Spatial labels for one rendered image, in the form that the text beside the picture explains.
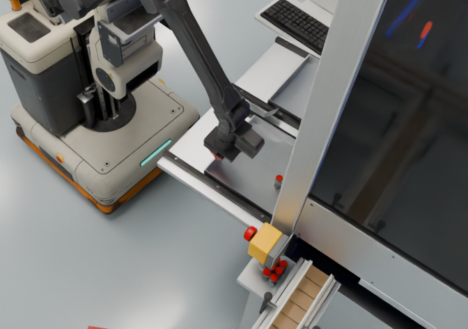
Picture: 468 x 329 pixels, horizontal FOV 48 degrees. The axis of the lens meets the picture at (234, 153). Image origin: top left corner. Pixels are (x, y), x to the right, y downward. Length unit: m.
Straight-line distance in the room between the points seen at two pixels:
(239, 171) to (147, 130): 0.90
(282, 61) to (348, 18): 1.08
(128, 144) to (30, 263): 0.66
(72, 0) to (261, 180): 0.72
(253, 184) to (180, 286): 0.91
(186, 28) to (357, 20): 0.51
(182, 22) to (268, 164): 0.58
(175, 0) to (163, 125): 1.28
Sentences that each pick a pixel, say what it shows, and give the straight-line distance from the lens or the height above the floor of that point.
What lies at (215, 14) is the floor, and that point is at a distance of 3.35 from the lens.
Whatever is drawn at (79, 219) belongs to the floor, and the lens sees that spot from 2.53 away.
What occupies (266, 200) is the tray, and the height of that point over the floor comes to 0.88.
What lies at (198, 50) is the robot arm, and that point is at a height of 1.34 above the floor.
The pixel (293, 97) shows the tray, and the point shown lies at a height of 0.88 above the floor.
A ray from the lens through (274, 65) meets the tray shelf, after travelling 1.86.
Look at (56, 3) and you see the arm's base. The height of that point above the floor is 1.20.
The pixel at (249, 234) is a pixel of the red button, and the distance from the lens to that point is 1.34.
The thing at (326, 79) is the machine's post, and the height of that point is 1.57.
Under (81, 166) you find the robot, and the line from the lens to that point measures 2.34.
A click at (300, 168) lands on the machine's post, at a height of 1.29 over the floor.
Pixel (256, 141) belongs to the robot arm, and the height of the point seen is 1.11.
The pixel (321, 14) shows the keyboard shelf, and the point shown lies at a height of 0.80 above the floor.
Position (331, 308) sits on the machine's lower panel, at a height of 0.75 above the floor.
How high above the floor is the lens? 2.22
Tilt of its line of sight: 56 degrees down
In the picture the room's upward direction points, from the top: 8 degrees clockwise
